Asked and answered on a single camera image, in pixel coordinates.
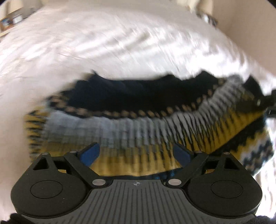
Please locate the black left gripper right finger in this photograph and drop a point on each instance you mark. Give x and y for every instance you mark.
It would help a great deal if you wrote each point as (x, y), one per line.
(195, 164)

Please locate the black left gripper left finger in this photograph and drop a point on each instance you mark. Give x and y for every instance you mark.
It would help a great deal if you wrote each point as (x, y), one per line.
(70, 169)

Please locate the navy yellow patterned knit sweater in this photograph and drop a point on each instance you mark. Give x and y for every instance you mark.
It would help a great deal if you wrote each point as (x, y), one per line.
(137, 122)

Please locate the cream embroidered bedspread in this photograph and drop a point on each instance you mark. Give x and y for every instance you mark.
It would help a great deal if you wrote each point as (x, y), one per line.
(64, 40)

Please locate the small bedside clock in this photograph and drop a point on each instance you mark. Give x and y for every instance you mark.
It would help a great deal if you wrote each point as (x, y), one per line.
(17, 18)

